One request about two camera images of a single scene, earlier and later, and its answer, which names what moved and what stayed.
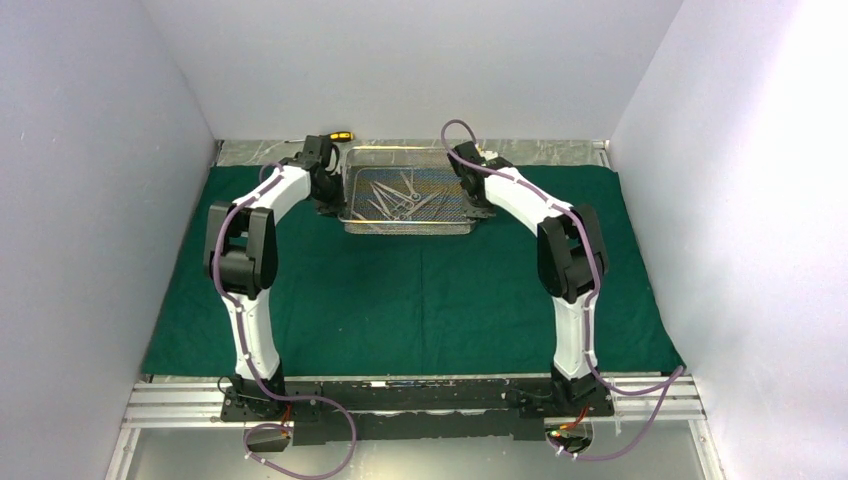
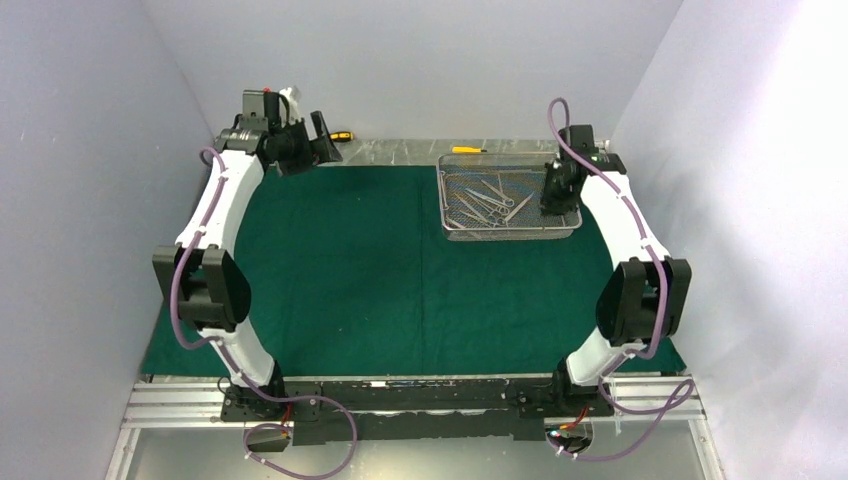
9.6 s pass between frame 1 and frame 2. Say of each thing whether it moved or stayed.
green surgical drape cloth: stayed
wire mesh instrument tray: moved
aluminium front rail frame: stayed
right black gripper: moved
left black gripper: moved
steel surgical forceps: moved
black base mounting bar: stayed
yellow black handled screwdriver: stayed
